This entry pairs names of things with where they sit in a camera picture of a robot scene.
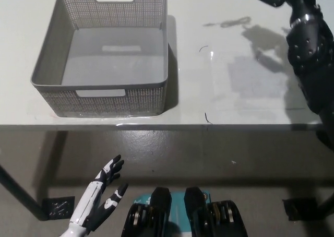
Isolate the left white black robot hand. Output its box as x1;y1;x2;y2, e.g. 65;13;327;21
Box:
69;155;129;233

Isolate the black floor foot plate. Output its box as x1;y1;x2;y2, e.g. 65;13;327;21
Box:
282;198;318;221
41;195;75;220

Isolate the black table leg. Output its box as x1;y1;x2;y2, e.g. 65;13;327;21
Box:
0;163;50;221

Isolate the clear plastic sheet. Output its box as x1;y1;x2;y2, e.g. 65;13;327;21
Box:
206;50;311;113

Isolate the grey perforated plastic basket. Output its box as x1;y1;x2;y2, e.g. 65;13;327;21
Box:
30;0;175;118

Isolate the black rounded object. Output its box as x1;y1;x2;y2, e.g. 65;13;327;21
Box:
315;129;334;151

